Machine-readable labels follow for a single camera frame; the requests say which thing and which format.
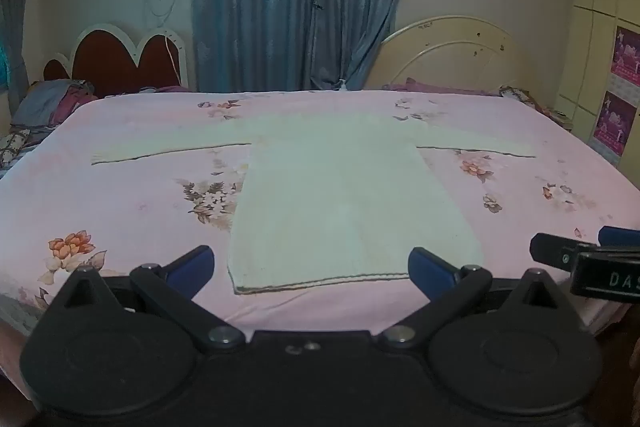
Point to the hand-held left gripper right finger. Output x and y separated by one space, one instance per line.
430 269

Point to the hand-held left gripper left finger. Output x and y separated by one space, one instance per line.
192 268

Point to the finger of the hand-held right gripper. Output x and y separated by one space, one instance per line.
550 249
620 237

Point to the white knit sweater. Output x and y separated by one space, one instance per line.
340 197

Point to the pink floral bedsheet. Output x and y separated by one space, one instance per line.
125 187

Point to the floral pillow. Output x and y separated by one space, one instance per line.
520 97

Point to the cream arched headboard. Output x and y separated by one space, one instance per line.
450 62

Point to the patterned pillow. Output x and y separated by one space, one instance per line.
15 147

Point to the red heart-shaped headboard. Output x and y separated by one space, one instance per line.
110 67

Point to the blue and purple quilt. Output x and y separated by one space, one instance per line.
50 102

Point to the cream wardrobe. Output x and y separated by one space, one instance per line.
595 7

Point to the grey side curtain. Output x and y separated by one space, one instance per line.
12 7

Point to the pink wall poster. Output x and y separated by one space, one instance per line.
626 57
615 124

